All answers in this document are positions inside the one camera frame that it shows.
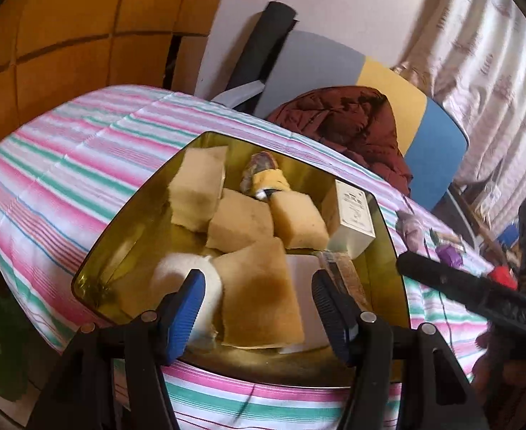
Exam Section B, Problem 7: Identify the small printed cardboard box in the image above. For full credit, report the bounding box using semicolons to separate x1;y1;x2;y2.
321;179;376;258

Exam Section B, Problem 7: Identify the gold metal tray container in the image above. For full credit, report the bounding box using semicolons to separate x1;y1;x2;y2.
71;131;411;388

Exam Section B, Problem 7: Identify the striped tablecloth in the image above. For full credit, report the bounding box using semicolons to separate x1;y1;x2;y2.
0;84;499;430

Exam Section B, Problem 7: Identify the black rolled mat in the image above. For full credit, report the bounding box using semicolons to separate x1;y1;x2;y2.
228;1;298;95

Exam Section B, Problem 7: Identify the stained yellow sponge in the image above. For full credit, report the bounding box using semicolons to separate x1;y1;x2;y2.
211;236;306;350

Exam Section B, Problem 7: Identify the cluttered wooden desk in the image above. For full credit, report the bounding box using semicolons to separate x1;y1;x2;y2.
433;181;521;261

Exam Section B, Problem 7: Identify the large yellow sponge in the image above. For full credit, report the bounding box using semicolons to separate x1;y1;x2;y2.
168;145;229;234

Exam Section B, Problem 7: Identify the thick yellow sponge block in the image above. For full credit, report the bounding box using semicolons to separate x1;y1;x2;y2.
206;188;275;252

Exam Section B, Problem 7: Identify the yellow patterned cloth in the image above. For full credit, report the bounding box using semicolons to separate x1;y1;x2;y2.
240;152;290;201

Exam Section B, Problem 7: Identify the white foam block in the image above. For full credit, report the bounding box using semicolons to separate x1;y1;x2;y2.
278;254;335;354

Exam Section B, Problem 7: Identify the brown patterned object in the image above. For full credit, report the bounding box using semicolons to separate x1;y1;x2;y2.
319;251;366;312

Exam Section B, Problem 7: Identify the white tape roll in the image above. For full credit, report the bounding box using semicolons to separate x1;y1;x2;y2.
150;253;224;350

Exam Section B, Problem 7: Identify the red cloth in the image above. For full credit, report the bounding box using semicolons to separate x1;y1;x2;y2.
489;266;519;290

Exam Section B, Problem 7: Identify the person's right hand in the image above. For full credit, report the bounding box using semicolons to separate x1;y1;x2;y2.
473;322;521;392

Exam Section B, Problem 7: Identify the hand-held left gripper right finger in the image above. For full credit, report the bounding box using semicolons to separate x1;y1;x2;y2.
311;269;490;430

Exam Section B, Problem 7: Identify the dark red quilted jacket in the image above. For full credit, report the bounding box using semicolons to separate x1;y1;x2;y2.
266;85;413;197

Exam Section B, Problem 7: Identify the green object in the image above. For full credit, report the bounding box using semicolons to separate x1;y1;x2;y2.
0;293;35;401

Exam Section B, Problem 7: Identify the pink plush toy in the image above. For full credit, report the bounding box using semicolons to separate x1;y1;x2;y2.
396;210;426;252

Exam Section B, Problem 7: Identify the orange wooden cabinet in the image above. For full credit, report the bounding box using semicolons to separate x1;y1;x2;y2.
0;0;237;171

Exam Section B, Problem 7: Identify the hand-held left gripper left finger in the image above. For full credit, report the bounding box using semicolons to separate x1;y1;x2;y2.
27;269;206;430

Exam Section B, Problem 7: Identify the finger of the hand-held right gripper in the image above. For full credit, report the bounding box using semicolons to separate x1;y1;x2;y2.
396;251;526;345

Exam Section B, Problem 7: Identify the small tan sponge block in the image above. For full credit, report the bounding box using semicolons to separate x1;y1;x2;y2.
269;192;330;250

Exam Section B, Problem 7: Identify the patterned cream curtain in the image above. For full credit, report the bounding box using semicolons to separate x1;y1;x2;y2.
390;0;526;220

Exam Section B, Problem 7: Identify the purple packet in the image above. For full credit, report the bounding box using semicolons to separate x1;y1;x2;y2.
437;243;465;268

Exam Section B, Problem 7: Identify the grey yellow blue chair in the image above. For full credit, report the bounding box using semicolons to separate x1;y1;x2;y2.
209;30;469;211

